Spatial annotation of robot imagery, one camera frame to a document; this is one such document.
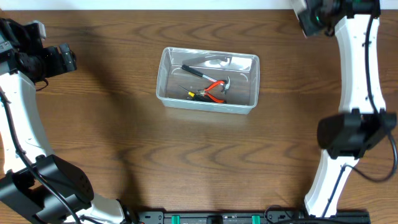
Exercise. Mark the black yellow screwdriver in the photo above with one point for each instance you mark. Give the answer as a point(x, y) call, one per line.
point(194, 95)

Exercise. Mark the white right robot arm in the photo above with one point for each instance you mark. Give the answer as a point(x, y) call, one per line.
point(362, 120)

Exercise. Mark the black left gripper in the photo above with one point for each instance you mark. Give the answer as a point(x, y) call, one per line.
point(54, 70)

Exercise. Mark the clear plastic container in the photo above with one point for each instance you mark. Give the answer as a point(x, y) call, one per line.
point(243, 70)

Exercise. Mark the red handled pliers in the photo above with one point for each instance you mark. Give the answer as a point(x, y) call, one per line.
point(212, 93)

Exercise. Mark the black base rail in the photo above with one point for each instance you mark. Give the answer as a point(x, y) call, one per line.
point(270, 216)

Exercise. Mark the small claw hammer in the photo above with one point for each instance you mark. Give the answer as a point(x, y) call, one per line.
point(225, 83)

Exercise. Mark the silver offset wrench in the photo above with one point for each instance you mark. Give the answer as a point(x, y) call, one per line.
point(207, 105)

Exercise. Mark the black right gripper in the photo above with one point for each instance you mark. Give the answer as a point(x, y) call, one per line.
point(307, 23)

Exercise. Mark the white blue cardboard box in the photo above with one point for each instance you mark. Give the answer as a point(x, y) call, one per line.
point(298, 6)

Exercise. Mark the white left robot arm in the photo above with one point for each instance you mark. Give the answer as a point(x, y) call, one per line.
point(38, 185)

